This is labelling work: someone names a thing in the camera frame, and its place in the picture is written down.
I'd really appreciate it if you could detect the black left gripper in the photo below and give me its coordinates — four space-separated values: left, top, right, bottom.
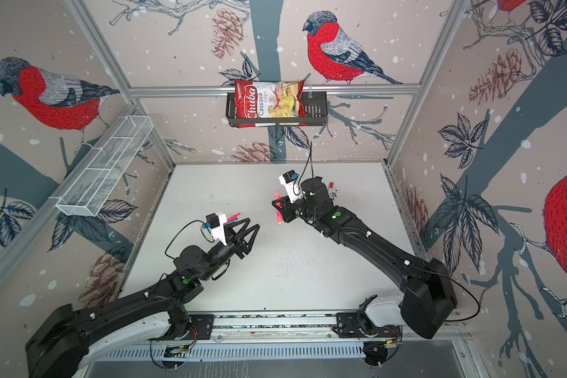
198 217 258 283

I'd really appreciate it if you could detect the pink highlighter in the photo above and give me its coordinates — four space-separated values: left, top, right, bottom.
227 213 241 223
275 200 283 224

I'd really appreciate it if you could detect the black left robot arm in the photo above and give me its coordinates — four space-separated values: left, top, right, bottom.
25 218 260 377

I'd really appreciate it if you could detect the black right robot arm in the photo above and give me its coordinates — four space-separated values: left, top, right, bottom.
272 170 458 340

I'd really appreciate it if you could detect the red cassava chips bag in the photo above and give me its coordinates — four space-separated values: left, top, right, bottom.
234 80 306 129

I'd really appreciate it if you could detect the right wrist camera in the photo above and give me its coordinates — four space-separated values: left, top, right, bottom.
279 170 302 204

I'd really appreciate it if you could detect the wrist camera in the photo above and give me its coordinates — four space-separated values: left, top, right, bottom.
279 170 302 204
206 212 228 245

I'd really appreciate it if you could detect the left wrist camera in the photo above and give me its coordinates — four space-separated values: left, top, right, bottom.
206 212 228 245

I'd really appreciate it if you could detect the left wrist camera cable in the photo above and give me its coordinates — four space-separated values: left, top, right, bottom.
164 219 209 260

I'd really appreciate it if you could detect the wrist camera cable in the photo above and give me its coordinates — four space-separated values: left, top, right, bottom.
298 141 313 183
164 219 209 260

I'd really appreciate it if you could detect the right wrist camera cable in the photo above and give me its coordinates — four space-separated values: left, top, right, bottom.
298 141 313 183

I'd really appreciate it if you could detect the aluminium mounting rail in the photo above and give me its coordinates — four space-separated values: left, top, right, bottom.
75 309 473 346

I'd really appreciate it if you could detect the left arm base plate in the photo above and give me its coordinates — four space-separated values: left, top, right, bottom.
151 313 215 341

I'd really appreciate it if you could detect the black wall basket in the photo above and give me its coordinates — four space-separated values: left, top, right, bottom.
225 91 329 129

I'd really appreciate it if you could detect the white perforated cable duct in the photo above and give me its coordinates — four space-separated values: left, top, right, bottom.
90 342 367 363

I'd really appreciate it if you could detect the white wire mesh shelf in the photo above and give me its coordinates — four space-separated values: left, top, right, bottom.
56 115 154 217

